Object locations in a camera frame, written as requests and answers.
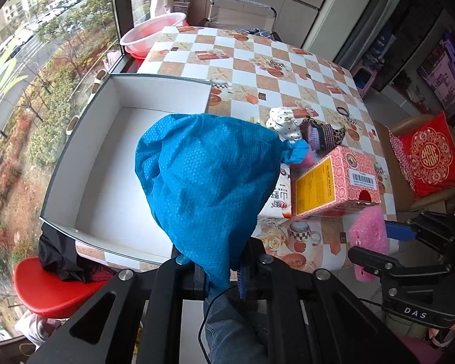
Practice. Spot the brown wooden chair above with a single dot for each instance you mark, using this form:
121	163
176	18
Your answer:
404	198

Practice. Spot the red patterned carton box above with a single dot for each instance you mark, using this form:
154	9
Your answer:
343	182

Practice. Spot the purple knitted cuff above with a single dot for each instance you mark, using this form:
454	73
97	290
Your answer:
321	136

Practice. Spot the red plastic stool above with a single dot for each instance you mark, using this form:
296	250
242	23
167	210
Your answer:
45	294

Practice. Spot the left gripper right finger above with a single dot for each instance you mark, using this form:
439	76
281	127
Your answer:
253	279

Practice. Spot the white open cardboard box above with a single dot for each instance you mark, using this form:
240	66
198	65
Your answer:
94	195

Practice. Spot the red embroidered cushion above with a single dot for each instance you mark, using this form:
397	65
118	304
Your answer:
426	156

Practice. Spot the orange floral tissue pack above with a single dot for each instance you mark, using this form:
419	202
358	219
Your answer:
279	205

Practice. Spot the blue mesh cloth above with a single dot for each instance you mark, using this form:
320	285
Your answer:
294	152

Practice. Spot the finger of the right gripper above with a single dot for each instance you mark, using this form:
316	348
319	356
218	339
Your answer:
399	231

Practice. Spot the cream polka dot scrunchie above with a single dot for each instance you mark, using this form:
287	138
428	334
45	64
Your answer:
283	121

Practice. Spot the plaid cloth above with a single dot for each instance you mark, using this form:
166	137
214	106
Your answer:
258	32

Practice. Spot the pink foam block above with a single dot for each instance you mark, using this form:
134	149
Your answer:
369	231

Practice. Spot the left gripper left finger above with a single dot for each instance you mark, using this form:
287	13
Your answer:
193	280

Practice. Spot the pink plastic basin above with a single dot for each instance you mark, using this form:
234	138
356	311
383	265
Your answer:
140	39

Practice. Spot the blue mesh cloth ball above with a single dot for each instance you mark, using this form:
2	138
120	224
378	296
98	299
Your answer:
206	179

